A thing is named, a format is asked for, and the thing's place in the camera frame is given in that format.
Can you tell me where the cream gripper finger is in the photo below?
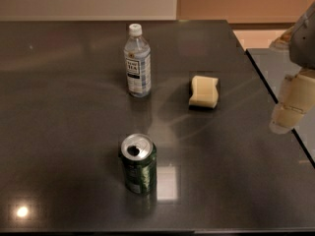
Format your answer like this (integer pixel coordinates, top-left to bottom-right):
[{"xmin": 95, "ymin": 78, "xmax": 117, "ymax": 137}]
[
  {"xmin": 269, "ymin": 28, "xmax": 293, "ymax": 52},
  {"xmin": 270, "ymin": 68, "xmax": 315, "ymax": 134}
]

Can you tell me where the yellow sponge with black base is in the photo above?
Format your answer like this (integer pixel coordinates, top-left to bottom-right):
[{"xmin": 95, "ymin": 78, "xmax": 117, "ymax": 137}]
[{"xmin": 189, "ymin": 76, "xmax": 219, "ymax": 108}]

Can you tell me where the grey side table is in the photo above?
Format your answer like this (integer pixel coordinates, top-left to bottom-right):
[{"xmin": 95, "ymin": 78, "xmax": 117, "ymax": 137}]
[{"xmin": 245, "ymin": 48, "xmax": 315, "ymax": 166}]

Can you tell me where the clear plastic tea bottle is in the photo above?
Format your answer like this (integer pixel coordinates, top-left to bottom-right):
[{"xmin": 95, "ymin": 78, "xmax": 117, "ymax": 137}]
[{"xmin": 124, "ymin": 24, "xmax": 152, "ymax": 97}]

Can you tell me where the green aluminium drink can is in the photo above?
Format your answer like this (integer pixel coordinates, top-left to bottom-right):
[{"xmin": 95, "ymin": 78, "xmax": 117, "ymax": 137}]
[{"xmin": 119, "ymin": 134, "xmax": 157, "ymax": 195}]

